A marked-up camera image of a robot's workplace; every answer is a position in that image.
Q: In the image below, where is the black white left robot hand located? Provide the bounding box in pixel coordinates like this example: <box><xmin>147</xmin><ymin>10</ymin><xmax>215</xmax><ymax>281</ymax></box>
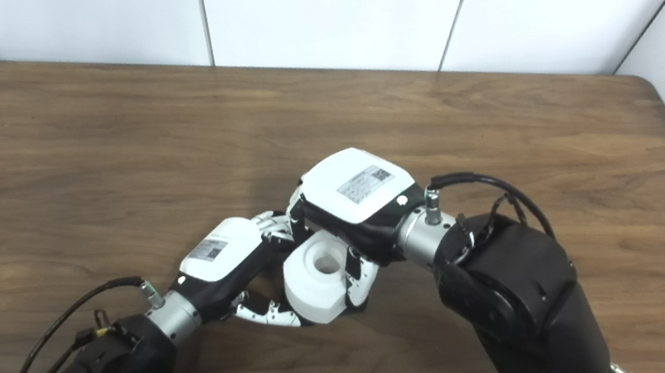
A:
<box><xmin>164</xmin><ymin>198</ymin><xmax>329</xmax><ymax>340</ymax></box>

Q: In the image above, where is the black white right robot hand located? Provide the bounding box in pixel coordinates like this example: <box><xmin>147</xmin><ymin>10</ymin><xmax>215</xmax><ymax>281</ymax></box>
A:
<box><xmin>275</xmin><ymin>140</ymin><xmax>431</xmax><ymax>318</ymax></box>

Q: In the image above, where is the round white plastic piece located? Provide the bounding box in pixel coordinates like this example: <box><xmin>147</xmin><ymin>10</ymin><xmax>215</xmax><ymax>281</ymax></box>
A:
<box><xmin>276</xmin><ymin>226</ymin><xmax>365</xmax><ymax>329</ymax></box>

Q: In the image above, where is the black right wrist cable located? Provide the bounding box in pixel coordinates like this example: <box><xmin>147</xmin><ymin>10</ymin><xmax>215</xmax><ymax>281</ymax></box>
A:
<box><xmin>421</xmin><ymin>166</ymin><xmax>564</xmax><ymax>245</ymax></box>

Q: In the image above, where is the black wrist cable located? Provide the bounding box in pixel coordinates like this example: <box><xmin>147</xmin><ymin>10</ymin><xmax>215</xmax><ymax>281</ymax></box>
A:
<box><xmin>421</xmin><ymin>166</ymin><xmax>564</xmax><ymax>245</ymax></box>
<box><xmin>19</xmin><ymin>262</ymin><xmax>167</xmax><ymax>373</ymax></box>

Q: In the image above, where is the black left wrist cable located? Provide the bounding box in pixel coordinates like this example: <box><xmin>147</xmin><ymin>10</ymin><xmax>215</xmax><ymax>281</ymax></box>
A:
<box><xmin>19</xmin><ymin>262</ymin><xmax>167</xmax><ymax>373</ymax></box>

